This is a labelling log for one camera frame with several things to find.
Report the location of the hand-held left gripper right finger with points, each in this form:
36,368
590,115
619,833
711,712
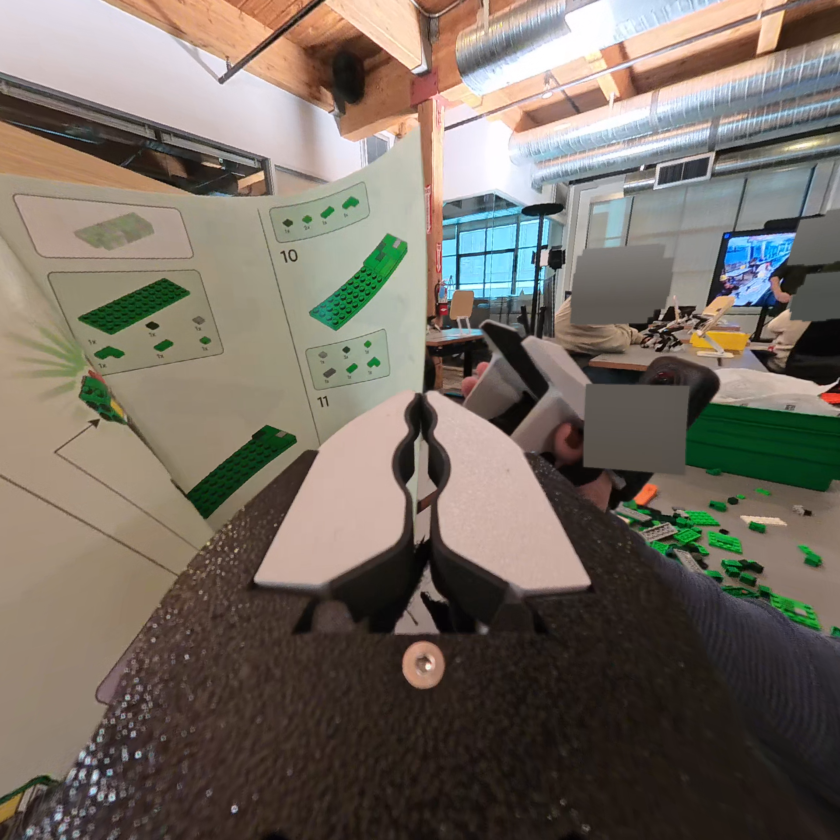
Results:
512,518

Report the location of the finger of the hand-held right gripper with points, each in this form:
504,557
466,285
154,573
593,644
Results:
558,374
502,394

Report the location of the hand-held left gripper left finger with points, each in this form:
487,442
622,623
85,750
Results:
328,512

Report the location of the pile of green toy bricks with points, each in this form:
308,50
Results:
725,541

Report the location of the green toy instruction booklet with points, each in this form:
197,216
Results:
197,328

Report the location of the person's right forearm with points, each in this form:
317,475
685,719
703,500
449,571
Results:
754,656

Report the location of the person's right hand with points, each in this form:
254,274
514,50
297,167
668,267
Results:
569,443

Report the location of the yellow tray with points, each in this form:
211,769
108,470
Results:
722,341

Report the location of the black white toy robot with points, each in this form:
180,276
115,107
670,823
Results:
663,334

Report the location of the grey background table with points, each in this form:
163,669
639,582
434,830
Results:
630,359

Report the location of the white plastic bag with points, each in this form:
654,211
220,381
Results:
774,390

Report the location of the green cardboard toy box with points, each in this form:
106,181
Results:
754,446

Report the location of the orange brick separator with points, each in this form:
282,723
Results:
646,493

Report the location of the red fire extinguisher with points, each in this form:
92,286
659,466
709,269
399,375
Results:
442,292

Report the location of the white air vent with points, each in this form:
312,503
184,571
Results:
682,172

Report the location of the black ceiling speaker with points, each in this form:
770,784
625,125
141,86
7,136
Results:
348,75

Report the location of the wall television screen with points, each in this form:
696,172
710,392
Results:
748,269

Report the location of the silver ventilation duct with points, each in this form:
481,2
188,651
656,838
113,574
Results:
722,98
512,46
590,170

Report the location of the wooden post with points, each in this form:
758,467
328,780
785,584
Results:
433,197

